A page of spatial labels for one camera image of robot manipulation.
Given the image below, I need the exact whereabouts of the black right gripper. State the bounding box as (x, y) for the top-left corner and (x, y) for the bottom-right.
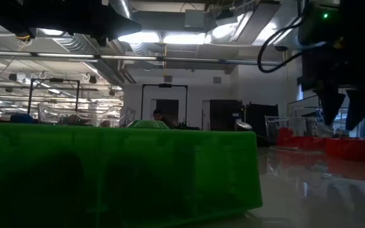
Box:
(301, 47), (365, 131)

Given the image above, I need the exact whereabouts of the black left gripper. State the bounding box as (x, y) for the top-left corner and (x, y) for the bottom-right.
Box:
(0, 0), (143, 45)

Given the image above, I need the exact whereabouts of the red two-stud toy block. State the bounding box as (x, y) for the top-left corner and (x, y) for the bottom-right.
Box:
(276, 127), (297, 148)

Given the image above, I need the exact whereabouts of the ceiling light panel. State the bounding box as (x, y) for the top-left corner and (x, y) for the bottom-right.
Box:
(117, 30), (162, 44)
(162, 32), (207, 45)

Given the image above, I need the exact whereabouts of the grey ceiling pipe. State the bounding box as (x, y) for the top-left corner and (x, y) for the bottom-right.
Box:
(0, 50), (285, 67)

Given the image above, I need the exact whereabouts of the black ceiling fixture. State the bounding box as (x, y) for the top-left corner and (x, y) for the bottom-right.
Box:
(15, 33), (33, 44)

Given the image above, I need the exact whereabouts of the black cabinet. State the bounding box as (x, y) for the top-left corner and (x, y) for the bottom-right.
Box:
(245, 103), (280, 147)

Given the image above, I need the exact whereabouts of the grey ventilation box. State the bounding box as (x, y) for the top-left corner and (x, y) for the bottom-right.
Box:
(184, 9), (207, 29)

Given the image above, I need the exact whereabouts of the shiny metal dome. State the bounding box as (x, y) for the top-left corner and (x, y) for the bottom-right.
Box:
(234, 119), (253, 131)

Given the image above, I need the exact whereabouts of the person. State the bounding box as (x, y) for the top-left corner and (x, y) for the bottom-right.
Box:
(152, 109), (177, 129)

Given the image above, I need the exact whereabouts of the blue toy block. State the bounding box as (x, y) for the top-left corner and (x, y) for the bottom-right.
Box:
(10, 113), (34, 124)

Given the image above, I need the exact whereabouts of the long green toy block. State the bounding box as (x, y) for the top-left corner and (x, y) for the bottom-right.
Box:
(0, 122), (264, 228)

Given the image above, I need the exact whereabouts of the black gantry frame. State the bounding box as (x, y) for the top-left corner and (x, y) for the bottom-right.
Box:
(141, 84), (189, 127)
(27, 78), (81, 115)

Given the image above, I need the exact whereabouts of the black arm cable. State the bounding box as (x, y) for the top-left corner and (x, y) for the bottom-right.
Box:
(257, 11), (309, 73)

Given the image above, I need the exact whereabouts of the silver ventilation duct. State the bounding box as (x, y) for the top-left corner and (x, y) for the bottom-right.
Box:
(207, 0), (281, 45)

